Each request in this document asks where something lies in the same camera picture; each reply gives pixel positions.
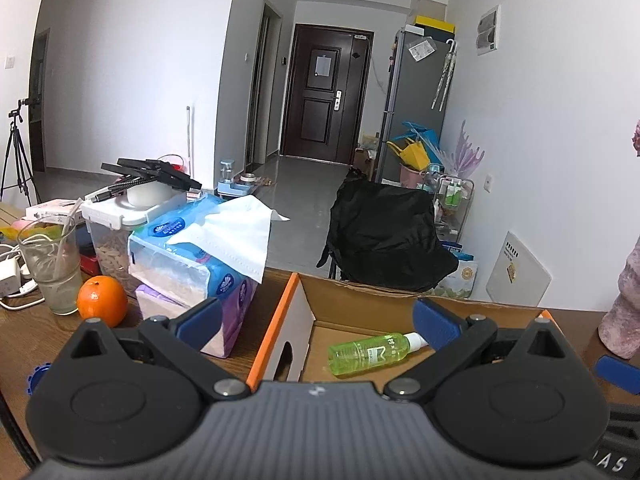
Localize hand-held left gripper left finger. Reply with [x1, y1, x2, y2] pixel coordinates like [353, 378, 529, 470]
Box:
[70, 297, 253, 403]

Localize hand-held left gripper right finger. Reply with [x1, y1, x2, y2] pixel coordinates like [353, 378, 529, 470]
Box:
[382, 297, 568, 403]

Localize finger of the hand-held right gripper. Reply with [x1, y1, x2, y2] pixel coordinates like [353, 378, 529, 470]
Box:
[595, 355, 640, 392]

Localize orange-edged cardboard box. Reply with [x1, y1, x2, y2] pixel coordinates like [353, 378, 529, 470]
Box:
[246, 271, 557, 396]

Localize green spray bottle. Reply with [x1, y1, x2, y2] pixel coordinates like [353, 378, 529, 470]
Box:
[327, 332, 431, 378]

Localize purple tissue pack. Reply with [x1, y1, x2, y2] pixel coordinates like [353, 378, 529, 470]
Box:
[135, 280, 262, 359]

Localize white pet food bag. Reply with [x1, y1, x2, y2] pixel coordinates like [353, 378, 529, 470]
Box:
[434, 250, 479, 299]

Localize pink textured vase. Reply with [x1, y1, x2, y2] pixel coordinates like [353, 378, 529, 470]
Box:
[597, 240, 640, 359]

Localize blue tissue pack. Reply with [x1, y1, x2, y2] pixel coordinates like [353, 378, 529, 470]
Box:
[127, 194, 291, 302]

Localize white flat board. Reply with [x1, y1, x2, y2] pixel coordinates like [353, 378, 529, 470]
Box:
[485, 231, 553, 307]

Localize orange fruit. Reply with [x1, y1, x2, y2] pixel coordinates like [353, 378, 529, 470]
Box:
[76, 275, 129, 328]

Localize black backpack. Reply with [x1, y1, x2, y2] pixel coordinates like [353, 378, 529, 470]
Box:
[317, 167, 459, 293]

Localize white-lidded food container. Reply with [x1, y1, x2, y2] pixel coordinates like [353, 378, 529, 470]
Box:
[80, 192, 188, 296]

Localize metal storage cart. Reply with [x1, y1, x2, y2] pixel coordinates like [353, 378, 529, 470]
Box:
[425, 172, 474, 241]

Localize white round dome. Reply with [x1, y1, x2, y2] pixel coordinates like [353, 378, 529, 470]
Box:
[125, 182, 173, 208]

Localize blue pet water dispenser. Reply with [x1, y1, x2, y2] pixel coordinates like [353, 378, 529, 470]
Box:
[217, 160, 257, 196]

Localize pink bucket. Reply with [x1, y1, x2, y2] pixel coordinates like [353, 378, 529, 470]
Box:
[400, 162, 427, 189]

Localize clear drinking glass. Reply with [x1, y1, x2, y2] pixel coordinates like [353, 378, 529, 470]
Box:
[17, 215, 83, 316]

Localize black folding stand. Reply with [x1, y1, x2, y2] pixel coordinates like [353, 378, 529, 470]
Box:
[100, 157, 203, 193]

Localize clear drinking straw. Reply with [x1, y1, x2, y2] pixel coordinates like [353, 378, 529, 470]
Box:
[52, 198, 83, 286]

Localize blue bottle cap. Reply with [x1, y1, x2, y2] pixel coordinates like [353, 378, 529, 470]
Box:
[25, 362, 52, 397]

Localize yellow plastic stool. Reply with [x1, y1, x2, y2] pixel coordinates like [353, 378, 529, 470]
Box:
[387, 139, 431, 172]

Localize pink flat box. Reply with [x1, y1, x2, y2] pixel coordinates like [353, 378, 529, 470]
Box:
[25, 199, 83, 222]

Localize small brown cardboard box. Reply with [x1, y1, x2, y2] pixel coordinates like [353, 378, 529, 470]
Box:
[354, 135, 379, 181]

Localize blue plastic stool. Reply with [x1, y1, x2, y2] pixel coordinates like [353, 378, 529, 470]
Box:
[402, 120, 443, 161]

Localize white power adapter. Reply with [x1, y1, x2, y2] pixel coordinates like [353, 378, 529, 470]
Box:
[0, 260, 23, 297]

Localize grey refrigerator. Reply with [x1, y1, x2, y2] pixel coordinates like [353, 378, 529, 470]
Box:
[377, 29, 456, 186]

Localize black tripod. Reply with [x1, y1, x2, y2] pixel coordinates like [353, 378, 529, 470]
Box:
[0, 97, 43, 206]

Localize dark brown door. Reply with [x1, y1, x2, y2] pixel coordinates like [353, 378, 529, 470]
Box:
[280, 23, 374, 166]

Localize clear folded umbrella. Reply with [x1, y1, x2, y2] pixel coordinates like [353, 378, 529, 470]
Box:
[431, 39, 458, 112]

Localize white electrical panel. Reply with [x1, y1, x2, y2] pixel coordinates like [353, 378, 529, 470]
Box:
[475, 5, 501, 56]

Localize yellow flat box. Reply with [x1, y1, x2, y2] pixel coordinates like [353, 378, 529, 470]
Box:
[415, 15, 457, 34]

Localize black braided cable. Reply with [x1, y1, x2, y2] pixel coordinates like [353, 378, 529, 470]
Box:
[106, 175, 151, 196]

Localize white cable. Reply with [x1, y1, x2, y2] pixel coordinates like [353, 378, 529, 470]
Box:
[0, 245, 46, 311]

